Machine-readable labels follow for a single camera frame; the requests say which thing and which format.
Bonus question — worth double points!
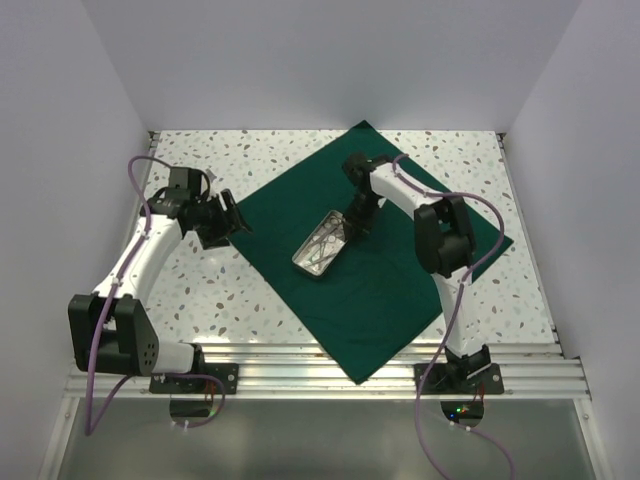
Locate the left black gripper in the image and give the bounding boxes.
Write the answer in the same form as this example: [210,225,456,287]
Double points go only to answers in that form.
[189,189,251,249]

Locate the aluminium rail frame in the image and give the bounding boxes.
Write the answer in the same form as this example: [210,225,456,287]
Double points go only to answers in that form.
[41,130,605,479]

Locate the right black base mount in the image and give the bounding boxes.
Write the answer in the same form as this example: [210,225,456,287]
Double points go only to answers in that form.
[413,345,505,428]

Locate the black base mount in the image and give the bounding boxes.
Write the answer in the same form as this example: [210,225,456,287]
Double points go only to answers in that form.
[149,363,239,422]
[413,345,505,428]

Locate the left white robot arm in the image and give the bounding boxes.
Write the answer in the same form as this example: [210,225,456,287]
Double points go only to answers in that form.
[68,188,250,393]

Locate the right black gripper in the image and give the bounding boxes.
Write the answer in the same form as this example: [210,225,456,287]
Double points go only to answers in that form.
[342,190,383,244]

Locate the metal instrument tray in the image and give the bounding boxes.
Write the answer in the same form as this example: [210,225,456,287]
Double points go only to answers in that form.
[292,210,347,279]

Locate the silver surgical scissors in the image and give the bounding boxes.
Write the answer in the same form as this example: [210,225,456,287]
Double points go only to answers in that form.
[314,217,343,255]

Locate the green surgical drape cloth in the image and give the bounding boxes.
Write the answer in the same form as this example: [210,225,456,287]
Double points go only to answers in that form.
[227,119,515,386]

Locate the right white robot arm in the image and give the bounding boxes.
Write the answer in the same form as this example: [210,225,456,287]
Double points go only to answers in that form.
[342,153,498,393]

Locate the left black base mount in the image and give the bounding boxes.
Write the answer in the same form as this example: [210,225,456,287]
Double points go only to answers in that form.
[149,363,239,422]

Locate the silver forceps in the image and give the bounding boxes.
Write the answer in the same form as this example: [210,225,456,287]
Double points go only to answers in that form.
[300,234,344,268]

